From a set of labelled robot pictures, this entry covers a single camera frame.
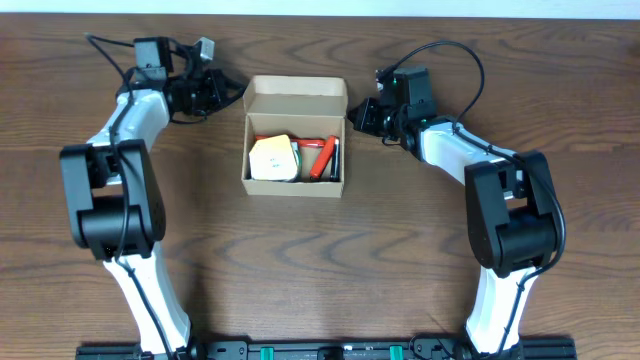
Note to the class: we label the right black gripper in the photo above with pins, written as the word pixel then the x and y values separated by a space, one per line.
pixel 366 118

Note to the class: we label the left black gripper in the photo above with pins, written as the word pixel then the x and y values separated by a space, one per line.
pixel 218 91

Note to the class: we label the brown cardboard box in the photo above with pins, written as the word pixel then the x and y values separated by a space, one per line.
pixel 301 107

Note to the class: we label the long orange utility knife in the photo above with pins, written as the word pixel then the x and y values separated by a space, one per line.
pixel 305 141

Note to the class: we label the green tape roll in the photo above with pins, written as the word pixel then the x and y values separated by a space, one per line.
pixel 298 159

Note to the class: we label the yellow tape measure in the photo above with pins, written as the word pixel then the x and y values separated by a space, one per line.
pixel 273 159

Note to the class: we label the black correction tape dispenser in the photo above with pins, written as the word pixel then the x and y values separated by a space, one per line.
pixel 335 165

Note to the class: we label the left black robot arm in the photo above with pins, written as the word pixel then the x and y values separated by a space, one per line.
pixel 114 202

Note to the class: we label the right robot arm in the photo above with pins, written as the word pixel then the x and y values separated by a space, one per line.
pixel 515 226

